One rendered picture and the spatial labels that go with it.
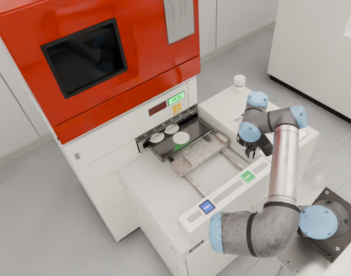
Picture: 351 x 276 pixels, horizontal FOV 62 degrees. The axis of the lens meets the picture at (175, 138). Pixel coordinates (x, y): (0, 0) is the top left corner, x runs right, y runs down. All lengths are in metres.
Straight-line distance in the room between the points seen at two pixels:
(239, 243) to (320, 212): 0.44
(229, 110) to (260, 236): 1.10
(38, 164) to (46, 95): 1.99
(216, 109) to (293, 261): 0.91
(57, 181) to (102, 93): 1.74
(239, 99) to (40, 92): 1.15
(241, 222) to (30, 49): 0.88
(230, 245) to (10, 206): 2.42
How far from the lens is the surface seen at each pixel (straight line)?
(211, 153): 1.66
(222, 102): 1.83
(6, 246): 2.82
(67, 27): 1.16
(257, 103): 1.09
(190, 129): 1.76
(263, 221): 0.81
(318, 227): 1.19
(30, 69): 1.18
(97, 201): 1.86
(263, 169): 1.51
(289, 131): 0.96
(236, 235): 0.83
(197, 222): 1.34
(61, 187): 2.89
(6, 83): 2.92
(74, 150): 1.51
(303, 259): 1.48
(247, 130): 1.02
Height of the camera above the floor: 2.16
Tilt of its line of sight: 47 degrees down
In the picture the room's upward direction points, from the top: 8 degrees counter-clockwise
